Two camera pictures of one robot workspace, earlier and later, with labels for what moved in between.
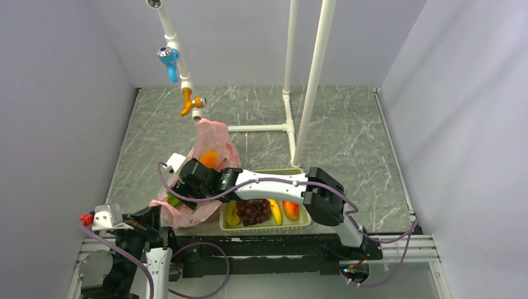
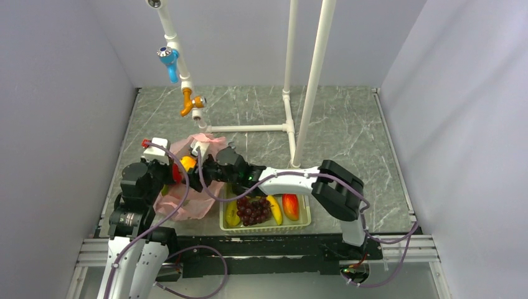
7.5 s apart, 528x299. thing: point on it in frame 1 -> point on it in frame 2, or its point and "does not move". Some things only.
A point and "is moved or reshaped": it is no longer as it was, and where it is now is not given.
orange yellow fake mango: [209, 159] is moved or reshaped
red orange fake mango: [291, 210] does not move
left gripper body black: [147, 232] -> [160, 174]
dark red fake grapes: [253, 211] does not move
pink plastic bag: [213, 147] is moved or reshaped
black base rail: [248, 255] does not move
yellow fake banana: [276, 211] does not move
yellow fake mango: [232, 218] does not move
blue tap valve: [170, 56] does not move
